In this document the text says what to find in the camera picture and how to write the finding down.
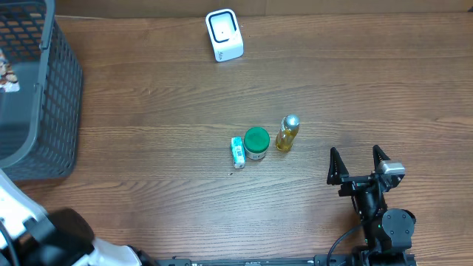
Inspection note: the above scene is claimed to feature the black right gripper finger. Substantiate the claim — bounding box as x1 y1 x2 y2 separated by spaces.
327 147 350 185
372 145 389 173

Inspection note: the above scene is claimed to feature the yellow oil bottle silver cap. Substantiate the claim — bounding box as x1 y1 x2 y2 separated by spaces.
276 114 300 151

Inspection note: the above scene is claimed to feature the green lid white jar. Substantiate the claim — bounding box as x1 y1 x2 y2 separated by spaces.
243 127 270 160

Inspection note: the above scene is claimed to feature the teal tissue pack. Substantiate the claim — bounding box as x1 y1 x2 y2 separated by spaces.
231 137 246 169

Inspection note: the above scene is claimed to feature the brown labelled food package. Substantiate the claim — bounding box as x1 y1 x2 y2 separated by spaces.
0 51 20 93

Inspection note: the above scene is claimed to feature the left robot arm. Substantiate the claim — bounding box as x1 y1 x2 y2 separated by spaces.
1 172 157 266

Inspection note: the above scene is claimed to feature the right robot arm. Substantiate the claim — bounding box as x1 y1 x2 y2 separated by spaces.
325 145 416 266

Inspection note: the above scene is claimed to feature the white barcode scanner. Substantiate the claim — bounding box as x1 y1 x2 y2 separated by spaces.
205 8 244 63

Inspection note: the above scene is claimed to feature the grey plastic mesh basket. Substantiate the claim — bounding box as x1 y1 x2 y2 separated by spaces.
1 0 84 181

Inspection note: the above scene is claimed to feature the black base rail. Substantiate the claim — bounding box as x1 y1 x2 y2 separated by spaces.
155 254 418 266

